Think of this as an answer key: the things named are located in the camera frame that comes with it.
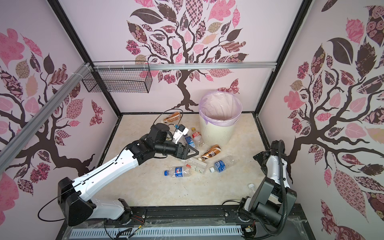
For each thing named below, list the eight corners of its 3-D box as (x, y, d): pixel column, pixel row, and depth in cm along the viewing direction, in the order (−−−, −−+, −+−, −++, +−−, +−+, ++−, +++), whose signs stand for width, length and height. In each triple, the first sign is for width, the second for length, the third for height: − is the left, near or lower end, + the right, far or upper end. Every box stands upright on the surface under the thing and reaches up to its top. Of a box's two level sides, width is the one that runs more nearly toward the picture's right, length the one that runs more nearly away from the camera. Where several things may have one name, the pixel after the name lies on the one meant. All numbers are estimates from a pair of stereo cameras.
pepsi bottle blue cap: (165, 178, 87) (163, 175, 84) (166, 169, 91) (165, 166, 87) (190, 178, 87) (190, 175, 84) (190, 169, 91) (190, 166, 87)
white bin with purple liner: (200, 149, 101) (201, 121, 79) (199, 121, 118) (200, 91, 96) (235, 149, 101) (246, 121, 79) (229, 121, 118) (237, 91, 96)
